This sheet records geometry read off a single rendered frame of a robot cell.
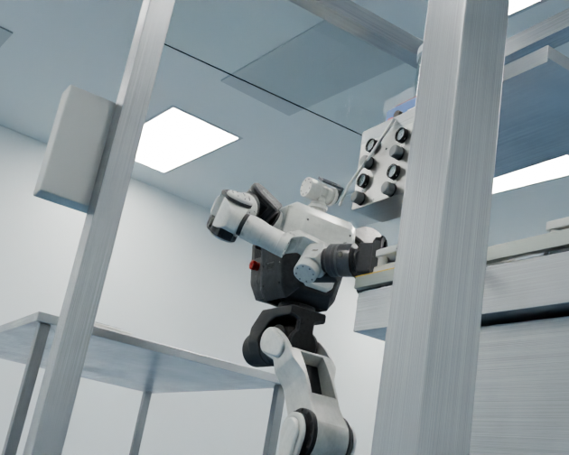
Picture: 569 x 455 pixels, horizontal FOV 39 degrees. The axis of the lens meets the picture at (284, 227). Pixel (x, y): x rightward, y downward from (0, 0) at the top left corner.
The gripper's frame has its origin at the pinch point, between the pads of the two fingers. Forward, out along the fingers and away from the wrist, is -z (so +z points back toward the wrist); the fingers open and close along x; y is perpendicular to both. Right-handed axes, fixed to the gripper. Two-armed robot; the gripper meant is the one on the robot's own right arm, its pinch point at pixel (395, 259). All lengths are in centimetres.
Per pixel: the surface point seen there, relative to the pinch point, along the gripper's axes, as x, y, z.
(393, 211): -11.1, 5.4, -0.1
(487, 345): 27.2, 22.8, -29.7
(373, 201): -11.4, 11.2, 3.3
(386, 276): 8.3, 10.8, -2.1
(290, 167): -200, -322, 210
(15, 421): 47, -28, 139
